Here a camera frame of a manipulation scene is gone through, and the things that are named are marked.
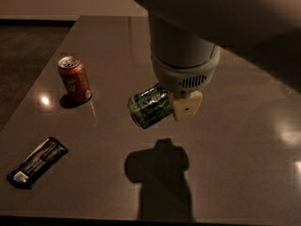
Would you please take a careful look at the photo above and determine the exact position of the black snack bar wrapper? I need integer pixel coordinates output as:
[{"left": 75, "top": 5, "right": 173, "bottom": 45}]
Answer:
[{"left": 7, "top": 137, "right": 69, "bottom": 189}]

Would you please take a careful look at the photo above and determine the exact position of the red cola can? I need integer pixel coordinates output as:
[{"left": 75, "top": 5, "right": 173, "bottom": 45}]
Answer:
[{"left": 57, "top": 56, "right": 92, "bottom": 104}]

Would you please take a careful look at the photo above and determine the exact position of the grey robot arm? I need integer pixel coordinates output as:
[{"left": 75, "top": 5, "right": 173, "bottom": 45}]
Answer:
[{"left": 134, "top": 0, "right": 301, "bottom": 121}]

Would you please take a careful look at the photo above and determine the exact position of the green soda can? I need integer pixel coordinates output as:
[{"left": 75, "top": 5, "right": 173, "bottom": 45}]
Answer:
[{"left": 127, "top": 83, "right": 172, "bottom": 129}]

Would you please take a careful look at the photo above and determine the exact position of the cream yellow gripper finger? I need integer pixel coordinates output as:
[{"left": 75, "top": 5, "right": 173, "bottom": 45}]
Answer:
[{"left": 171, "top": 90, "right": 203, "bottom": 121}]

